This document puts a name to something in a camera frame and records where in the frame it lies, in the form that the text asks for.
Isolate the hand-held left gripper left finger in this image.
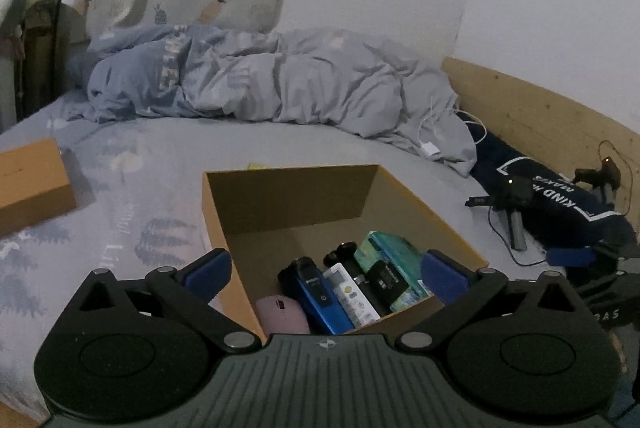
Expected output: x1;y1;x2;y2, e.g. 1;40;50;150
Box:
65;248;263;356

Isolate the black card packet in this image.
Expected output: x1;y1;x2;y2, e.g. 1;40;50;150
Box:
365;259;408;301

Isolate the white charging cable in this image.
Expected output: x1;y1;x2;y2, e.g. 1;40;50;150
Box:
420;105;488;154

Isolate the navy pillow with white print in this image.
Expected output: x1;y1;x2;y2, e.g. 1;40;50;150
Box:
470;128;638;259

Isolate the blue handheld device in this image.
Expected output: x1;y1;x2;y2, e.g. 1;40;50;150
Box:
278;257;356;335

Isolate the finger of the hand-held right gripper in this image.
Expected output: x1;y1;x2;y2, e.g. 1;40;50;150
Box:
545;244;626;269

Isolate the white remote control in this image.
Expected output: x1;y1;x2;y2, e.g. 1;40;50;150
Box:
322;263;382;328

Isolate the black electric shaver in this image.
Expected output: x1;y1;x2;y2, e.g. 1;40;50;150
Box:
323;242;396;316

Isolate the pink computer mouse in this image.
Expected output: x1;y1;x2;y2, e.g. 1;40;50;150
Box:
256;294;312;336

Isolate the brown cardboard box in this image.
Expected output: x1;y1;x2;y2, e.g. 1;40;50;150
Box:
201;164;490;341

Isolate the teal flat box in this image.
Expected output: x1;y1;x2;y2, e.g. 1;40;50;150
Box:
354;230;433;314

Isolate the black thin cable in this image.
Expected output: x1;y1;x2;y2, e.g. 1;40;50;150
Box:
487;205;551;268

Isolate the grey blue duvet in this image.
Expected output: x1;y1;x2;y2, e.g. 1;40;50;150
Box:
67;24;478;179

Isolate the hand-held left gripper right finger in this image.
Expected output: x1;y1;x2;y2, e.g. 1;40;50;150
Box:
395;249;581;356

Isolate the black device on small tripod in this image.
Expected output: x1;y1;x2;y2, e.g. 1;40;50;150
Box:
572;157;623;209
465;175;538;254

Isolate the wooden headboard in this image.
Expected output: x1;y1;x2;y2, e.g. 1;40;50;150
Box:
441;56;640;229

